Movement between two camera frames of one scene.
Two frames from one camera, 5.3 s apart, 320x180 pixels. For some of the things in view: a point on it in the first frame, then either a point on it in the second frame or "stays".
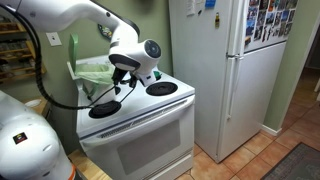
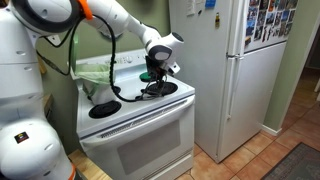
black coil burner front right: x=161 y=89 stays
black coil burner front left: x=105 y=109 stays
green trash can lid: x=73 y=49 stays
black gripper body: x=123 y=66 → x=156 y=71
